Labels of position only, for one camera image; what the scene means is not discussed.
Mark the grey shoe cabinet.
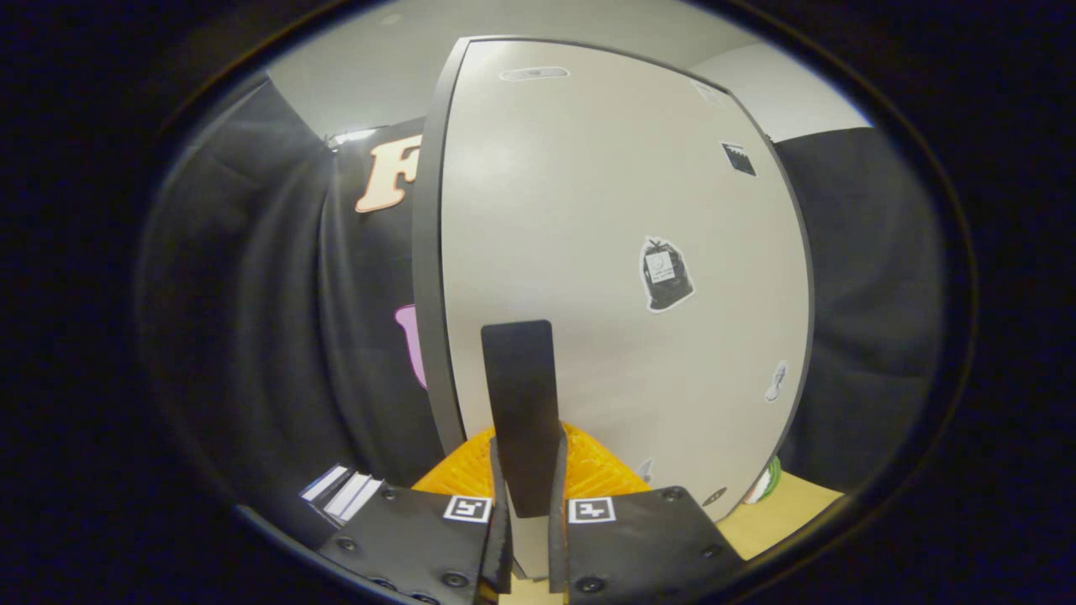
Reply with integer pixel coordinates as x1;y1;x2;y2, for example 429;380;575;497
410;35;816;582

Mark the blue cover book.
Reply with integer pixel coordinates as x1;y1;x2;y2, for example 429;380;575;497
300;464;351;503

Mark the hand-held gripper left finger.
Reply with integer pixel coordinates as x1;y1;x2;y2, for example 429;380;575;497
318;427;514;605

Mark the black door handle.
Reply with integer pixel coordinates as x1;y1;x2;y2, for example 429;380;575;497
481;319;562;519

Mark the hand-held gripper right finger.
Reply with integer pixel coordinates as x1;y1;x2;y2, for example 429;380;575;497
548;420;745;605

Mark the green white object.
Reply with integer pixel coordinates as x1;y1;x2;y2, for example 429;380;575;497
744;456;783;505

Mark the grey cover book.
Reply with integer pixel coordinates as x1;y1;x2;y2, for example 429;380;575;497
324;472;385;529

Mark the black backdrop cloth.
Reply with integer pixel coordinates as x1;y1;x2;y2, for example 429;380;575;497
772;126;947;495
139;76;446;539

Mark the white shoe cabinet door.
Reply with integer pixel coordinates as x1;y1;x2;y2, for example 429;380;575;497
437;38;815;581

